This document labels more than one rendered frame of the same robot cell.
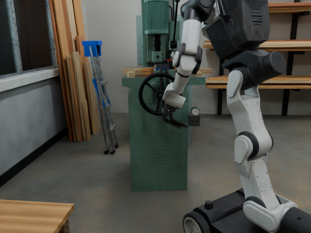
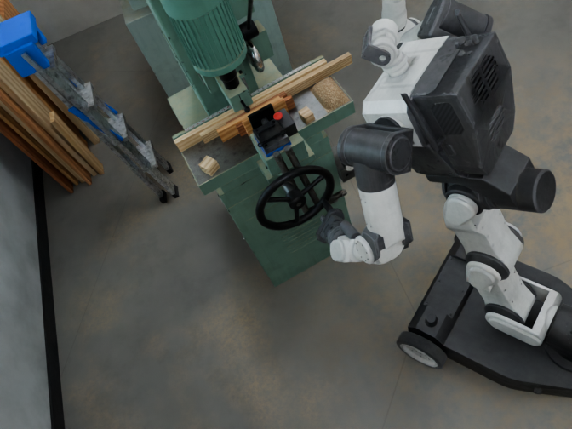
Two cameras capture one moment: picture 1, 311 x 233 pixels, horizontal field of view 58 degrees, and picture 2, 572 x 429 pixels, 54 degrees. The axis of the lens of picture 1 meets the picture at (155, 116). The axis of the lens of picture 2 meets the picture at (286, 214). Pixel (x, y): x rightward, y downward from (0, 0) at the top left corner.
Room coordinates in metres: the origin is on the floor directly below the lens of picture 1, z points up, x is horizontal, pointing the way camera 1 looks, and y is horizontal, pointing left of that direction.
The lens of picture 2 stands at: (0.74, 0.08, 2.35)
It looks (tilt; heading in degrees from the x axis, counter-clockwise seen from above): 56 degrees down; 357
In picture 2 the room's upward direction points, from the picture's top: 24 degrees counter-clockwise
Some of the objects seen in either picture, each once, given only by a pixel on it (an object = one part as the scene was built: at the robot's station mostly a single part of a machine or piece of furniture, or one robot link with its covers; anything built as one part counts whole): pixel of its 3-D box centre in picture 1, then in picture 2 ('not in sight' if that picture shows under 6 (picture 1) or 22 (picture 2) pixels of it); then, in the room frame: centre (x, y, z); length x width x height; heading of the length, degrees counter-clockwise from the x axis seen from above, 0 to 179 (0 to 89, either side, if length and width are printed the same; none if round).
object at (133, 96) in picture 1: (156, 90); (245, 122); (2.26, -0.01, 0.76); 0.57 x 0.45 x 0.09; 3
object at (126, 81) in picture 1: (163, 80); (271, 138); (2.04, -0.06, 0.87); 0.61 x 0.30 x 0.06; 93
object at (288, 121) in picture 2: (164, 64); (275, 131); (1.95, -0.07, 0.99); 0.13 x 0.11 x 0.06; 93
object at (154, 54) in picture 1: (157, 57); (234, 89); (2.16, -0.02, 1.03); 0.14 x 0.07 x 0.09; 3
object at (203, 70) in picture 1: (173, 71); (277, 97); (2.15, -0.14, 0.92); 0.60 x 0.02 x 0.04; 93
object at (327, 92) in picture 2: (196, 72); (328, 90); (2.07, -0.31, 0.92); 0.14 x 0.09 x 0.04; 3
